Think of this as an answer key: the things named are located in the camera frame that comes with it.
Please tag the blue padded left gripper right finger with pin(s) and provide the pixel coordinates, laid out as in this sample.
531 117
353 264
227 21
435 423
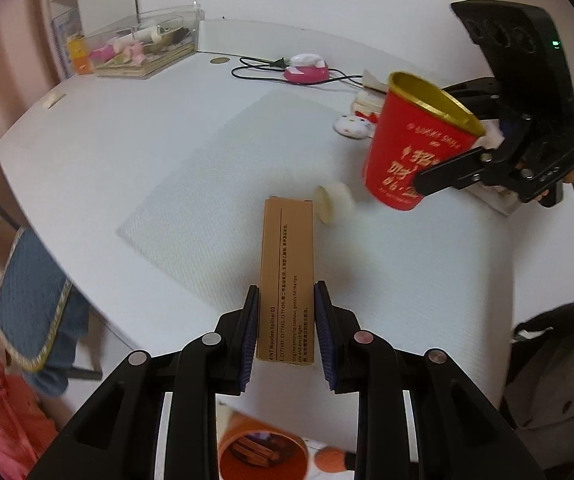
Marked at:
326 329

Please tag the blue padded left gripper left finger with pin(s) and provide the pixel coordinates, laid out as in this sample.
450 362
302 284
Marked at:
248 335

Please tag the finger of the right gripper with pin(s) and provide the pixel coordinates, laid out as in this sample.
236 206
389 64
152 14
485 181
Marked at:
475 94
457 172

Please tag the brown cardboard box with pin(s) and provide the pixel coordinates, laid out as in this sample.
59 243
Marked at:
286 289

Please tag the red paper cup gold rim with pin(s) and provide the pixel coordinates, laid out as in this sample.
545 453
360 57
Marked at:
419 126

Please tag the wooden block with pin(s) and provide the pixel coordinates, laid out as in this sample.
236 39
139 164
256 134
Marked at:
260 453

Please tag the orange trash bin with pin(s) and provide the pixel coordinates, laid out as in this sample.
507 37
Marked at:
294 467

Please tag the beige tape roll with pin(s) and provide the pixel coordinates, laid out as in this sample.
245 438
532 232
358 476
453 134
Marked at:
333 203

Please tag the hello kitty toy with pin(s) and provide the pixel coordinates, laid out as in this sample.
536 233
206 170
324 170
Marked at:
356 126

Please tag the translucent textured desk mat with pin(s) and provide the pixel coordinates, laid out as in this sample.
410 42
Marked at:
202 225

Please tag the orange slipper foot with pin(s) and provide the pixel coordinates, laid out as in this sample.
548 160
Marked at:
334 460

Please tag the white desk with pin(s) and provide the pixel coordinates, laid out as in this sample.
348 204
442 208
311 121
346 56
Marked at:
452 274

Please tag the pink white charger device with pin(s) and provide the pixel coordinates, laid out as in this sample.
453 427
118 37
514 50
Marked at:
306 68

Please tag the white chair blue cushion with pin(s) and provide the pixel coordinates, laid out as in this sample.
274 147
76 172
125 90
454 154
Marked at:
42 315

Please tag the black trouser leg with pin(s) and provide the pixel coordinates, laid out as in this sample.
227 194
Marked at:
538 398

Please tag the pink floral bed quilt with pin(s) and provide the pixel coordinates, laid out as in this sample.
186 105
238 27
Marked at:
25 430

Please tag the small cream eraser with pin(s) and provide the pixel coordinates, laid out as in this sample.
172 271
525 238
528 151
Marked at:
52 98

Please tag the clear acrylic organizer tray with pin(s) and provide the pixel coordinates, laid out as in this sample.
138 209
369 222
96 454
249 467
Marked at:
143 44

